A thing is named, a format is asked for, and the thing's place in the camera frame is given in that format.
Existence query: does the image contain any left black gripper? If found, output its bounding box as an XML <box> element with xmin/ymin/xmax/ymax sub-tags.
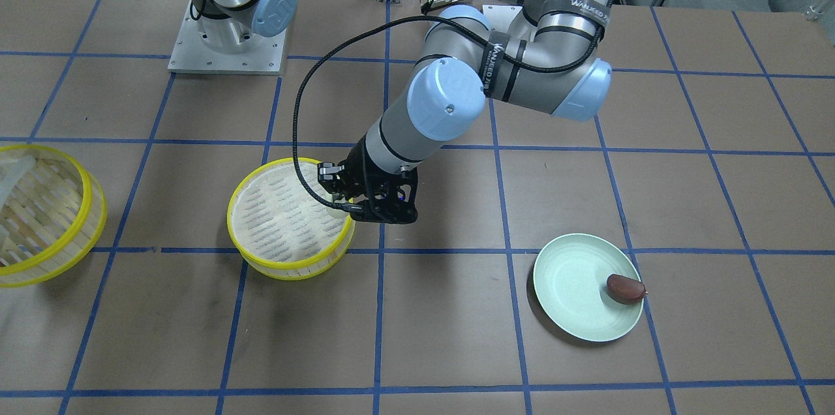
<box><xmin>317</xmin><ymin>141</ymin><xmax>418</xmax><ymax>224</ymax></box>

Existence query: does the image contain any yellow steamer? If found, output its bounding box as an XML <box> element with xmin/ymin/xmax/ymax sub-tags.
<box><xmin>226</xmin><ymin>157</ymin><xmax>357</xmax><ymax>281</ymax></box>
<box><xmin>1</xmin><ymin>145</ymin><xmax>108</xmax><ymax>288</ymax></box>

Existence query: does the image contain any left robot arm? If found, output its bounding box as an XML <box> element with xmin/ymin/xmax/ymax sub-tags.
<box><xmin>317</xmin><ymin>0</ymin><xmax>614</xmax><ymax>224</ymax></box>

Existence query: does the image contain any white steamer liner cloth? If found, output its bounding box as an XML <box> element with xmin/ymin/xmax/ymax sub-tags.
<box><xmin>0</xmin><ymin>155</ymin><xmax>37</xmax><ymax>209</ymax></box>

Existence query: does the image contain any mint green plate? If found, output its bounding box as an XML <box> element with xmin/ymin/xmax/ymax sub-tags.
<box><xmin>532</xmin><ymin>233</ymin><xmax>643</xmax><ymax>343</ymax></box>

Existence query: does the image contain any brown bun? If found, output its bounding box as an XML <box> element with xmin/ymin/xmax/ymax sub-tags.
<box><xmin>606</xmin><ymin>273</ymin><xmax>649</xmax><ymax>305</ymax></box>

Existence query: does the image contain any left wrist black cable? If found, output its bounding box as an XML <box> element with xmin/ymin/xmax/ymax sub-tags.
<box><xmin>293</xmin><ymin>7</ymin><xmax>601</xmax><ymax>215</ymax></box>

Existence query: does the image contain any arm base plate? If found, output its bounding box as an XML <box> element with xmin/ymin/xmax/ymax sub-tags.
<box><xmin>168</xmin><ymin>1</ymin><xmax>289</xmax><ymax>76</ymax></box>
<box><xmin>482</xmin><ymin>3</ymin><xmax>522</xmax><ymax>33</ymax></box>

